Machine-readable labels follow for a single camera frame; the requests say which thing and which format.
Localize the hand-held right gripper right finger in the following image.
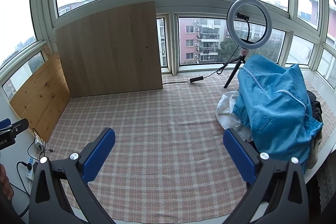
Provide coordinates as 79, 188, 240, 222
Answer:
223, 128, 308, 224

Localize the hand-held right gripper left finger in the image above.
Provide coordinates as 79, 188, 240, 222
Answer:
29, 127, 116, 224

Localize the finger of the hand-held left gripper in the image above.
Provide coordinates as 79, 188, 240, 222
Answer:
0, 118, 29, 138

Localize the blue striped jacket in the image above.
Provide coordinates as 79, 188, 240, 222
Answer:
232, 54, 324, 174

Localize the person's left hand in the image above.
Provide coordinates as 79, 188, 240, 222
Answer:
0, 164, 14, 201

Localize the white charger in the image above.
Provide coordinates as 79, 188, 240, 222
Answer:
35, 136, 46, 150

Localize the pine plank board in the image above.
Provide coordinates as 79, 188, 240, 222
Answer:
10, 52, 71, 143

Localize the white power strip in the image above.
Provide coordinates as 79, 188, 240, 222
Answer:
25, 156, 40, 182

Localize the white garment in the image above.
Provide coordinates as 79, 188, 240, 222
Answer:
216, 91, 254, 142

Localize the pink plaid blanket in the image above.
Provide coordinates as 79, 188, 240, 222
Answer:
46, 73, 336, 210

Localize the brown garment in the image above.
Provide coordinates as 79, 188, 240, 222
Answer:
307, 131, 324, 170

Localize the black tripod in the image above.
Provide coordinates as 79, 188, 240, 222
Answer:
224, 49, 248, 89

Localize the white lace cloth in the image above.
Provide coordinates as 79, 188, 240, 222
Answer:
315, 158, 336, 215

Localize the large light wooden board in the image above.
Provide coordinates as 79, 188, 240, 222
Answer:
56, 1, 164, 98

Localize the black plug cable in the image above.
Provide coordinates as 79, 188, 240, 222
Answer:
16, 161, 34, 216

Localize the black ring light cable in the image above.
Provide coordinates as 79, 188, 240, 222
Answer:
162, 67, 232, 85

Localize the white ring light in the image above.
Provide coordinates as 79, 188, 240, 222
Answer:
227, 0, 273, 50

